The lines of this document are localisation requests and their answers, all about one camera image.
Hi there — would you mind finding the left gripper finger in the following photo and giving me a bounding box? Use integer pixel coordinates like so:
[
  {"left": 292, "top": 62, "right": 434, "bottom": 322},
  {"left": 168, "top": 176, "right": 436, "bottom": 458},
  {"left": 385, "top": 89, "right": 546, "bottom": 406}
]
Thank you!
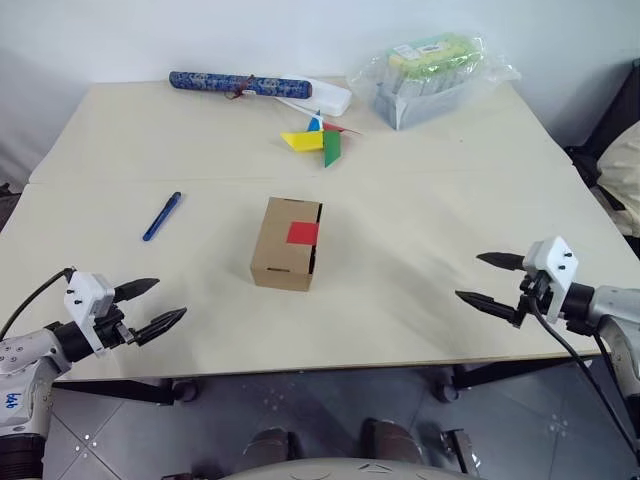
[
  {"left": 113, "top": 277, "right": 161, "bottom": 304},
  {"left": 130, "top": 306, "right": 188, "bottom": 347}
]

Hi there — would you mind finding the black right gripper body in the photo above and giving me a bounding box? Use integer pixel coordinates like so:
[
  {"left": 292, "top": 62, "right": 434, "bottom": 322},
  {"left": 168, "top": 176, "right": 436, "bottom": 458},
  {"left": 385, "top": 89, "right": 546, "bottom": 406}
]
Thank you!
[{"left": 514, "top": 271, "right": 552, "bottom": 330}]

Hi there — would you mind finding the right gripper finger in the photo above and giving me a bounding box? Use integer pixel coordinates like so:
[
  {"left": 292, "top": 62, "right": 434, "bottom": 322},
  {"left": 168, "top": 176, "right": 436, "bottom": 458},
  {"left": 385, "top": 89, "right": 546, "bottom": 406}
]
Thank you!
[
  {"left": 454, "top": 289, "right": 524, "bottom": 327},
  {"left": 475, "top": 252, "right": 526, "bottom": 274}
]

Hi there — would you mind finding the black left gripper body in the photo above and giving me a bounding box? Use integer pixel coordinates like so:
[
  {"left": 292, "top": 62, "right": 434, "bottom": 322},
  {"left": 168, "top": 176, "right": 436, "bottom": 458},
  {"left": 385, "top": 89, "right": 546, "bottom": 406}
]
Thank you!
[{"left": 93, "top": 302, "right": 140, "bottom": 355}]

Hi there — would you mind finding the brown cardboard box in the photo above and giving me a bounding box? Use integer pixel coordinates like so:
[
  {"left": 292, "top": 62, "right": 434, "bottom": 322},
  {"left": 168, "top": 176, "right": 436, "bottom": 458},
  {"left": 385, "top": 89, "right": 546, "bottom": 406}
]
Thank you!
[{"left": 249, "top": 196, "right": 325, "bottom": 293}]

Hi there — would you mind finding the black table foot bar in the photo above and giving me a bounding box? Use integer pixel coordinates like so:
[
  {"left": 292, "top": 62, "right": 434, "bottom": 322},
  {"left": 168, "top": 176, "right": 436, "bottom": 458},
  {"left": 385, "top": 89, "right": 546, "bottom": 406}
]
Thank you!
[
  {"left": 52, "top": 378, "right": 176, "bottom": 406},
  {"left": 452, "top": 357, "right": 596, "bottom": 392}
]

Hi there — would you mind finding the black table caster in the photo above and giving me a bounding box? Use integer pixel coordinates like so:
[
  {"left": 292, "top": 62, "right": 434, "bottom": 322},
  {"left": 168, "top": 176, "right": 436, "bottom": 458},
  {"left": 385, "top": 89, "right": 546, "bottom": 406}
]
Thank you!
[
  {"left": 172, "top": 378, "right": 201, "bottom": 404},
  {"left": 432, "top": 367, "right": 461, "bottom": 404}
]

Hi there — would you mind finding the dark floor mat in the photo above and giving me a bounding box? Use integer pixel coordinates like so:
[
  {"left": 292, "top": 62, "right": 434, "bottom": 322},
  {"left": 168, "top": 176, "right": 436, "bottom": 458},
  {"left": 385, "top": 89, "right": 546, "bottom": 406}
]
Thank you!
[{"left": 0, "top": 182, "right": 24, "bottom": 234}]

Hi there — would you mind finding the cream cushion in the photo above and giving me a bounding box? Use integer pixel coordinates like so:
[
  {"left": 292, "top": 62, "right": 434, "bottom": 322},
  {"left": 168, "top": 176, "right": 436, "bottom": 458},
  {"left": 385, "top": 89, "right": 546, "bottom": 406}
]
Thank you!
[{"left": 597, "top": 127, "right": 640, "bottom": 214}]

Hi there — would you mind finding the brown rounded shape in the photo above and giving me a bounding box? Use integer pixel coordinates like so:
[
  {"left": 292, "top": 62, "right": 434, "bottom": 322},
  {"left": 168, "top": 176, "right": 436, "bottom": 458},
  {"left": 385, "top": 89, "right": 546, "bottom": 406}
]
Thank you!
[
  {"left": 359, "top": 417, "right": 426, "bottom": 464},
  {"left": 244, "top": 427, "right": 301, "bottom": 464}
]

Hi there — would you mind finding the red tape seal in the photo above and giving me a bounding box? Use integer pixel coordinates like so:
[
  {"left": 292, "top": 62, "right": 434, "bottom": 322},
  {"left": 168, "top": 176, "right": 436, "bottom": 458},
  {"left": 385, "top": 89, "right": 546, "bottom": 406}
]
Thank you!
[{"left": 285, "top": 220, "right": 321, "bottom": 247}]

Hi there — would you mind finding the black chair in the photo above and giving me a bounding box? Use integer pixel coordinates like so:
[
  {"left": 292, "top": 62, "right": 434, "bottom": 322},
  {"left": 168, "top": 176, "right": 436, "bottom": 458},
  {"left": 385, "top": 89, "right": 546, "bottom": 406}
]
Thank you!
[{"left": 564, "top": 59, "right": 640, "bottom": 236}]

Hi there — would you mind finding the plastic bag of sponges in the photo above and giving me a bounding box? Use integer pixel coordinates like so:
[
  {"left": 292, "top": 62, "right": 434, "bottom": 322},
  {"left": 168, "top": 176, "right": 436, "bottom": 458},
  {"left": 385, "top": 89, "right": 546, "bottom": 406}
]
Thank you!
[{"left": 347, "top": 30, "right": 522, "bottom": 132}]

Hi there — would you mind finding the blue patterned tube case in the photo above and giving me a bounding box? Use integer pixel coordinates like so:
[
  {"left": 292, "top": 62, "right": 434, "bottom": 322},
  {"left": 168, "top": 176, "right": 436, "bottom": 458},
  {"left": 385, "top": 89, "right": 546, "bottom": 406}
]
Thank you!
[{"left": 168, "top": 70, "right": 315, "bottom": 104}]

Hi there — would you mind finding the colourful paper pinwheel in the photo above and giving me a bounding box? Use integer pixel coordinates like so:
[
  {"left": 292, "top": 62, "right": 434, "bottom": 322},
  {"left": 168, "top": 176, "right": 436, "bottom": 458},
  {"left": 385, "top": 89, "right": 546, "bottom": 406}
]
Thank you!
[{"left": 279, "top": 110, "right": 362, "bottom": 169}]

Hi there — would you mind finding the white plastic case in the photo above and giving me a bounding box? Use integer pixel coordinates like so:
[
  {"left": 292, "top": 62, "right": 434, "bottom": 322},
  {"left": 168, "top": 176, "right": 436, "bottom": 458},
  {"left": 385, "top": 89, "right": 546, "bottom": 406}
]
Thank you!
[{"left": 273, "top": 78, "right": 354, "bottom": 119}]

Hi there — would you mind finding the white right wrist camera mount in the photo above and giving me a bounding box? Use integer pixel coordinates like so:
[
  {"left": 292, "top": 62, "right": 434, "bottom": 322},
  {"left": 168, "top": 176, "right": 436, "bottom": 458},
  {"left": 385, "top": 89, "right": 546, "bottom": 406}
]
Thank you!
[{"left": 522, "top": 236, "right": 581, "bottom": 324}]

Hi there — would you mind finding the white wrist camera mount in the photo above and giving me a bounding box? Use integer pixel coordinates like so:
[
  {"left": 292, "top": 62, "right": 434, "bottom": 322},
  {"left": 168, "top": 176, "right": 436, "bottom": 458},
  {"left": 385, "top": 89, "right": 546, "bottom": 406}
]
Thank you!
[
  {"left": 522, "top": 236, "right": 581, "bottom": 324},
  {"left": 63, "top": 271, "right": 115, "bottom": 357}
]

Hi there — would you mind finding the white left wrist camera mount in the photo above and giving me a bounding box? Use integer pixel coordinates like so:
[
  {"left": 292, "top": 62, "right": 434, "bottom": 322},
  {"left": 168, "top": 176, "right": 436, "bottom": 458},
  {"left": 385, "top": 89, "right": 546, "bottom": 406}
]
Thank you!
[{"left": 63, "top": 271, "right": 115, "bottom": 357}]

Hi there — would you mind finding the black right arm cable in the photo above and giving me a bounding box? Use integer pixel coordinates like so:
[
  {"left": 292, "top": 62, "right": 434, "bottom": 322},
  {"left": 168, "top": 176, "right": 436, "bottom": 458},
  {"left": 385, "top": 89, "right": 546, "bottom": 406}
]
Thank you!
[{"left": 532, "top": 294, "right": 640, "bottom": 451}]

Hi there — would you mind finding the dark metal bracket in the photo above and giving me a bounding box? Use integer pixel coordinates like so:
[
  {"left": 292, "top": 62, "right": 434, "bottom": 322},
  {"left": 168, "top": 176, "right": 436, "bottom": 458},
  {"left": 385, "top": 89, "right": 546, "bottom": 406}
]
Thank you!
[{"left": 439, "top": 428, "right": 481, "bottom": 474}]

